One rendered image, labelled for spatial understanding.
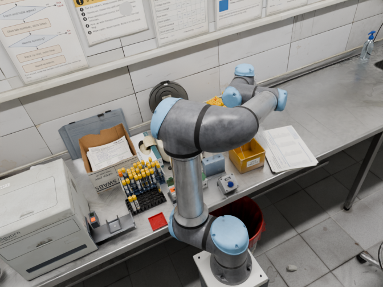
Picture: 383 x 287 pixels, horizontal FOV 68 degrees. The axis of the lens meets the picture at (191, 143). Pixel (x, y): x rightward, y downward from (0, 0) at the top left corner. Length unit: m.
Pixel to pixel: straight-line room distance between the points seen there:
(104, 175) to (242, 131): 0.87
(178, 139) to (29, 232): 0.64
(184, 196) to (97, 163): 0.77
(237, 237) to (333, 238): 1.47
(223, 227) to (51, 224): 0.58
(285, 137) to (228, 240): 0.83
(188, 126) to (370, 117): 1.38
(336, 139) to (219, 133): 1.09
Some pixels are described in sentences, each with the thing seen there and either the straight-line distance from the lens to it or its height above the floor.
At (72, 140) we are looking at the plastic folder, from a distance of 1.64.
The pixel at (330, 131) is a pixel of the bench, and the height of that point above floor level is 0.87.
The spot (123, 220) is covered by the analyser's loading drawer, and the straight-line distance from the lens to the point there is 1.27.
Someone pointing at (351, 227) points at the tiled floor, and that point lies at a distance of 2.42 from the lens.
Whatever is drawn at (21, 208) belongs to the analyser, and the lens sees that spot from 1.15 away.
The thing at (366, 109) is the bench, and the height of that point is 0.87.
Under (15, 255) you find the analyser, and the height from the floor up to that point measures 1.05.
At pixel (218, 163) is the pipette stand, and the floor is 0.95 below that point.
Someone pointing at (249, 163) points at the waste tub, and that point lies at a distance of 1.37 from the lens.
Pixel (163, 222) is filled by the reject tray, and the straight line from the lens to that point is 1.26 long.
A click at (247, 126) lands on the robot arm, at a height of 1.50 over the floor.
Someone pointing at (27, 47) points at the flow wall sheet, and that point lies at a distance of 1.42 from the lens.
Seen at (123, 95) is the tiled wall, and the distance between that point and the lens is 1.57.
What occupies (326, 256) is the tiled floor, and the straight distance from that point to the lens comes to 2.24.
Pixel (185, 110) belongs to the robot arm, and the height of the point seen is 1.54.
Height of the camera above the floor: 1.93
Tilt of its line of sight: 42 degrees down
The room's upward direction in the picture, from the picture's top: 8 degrees counter-clockwise
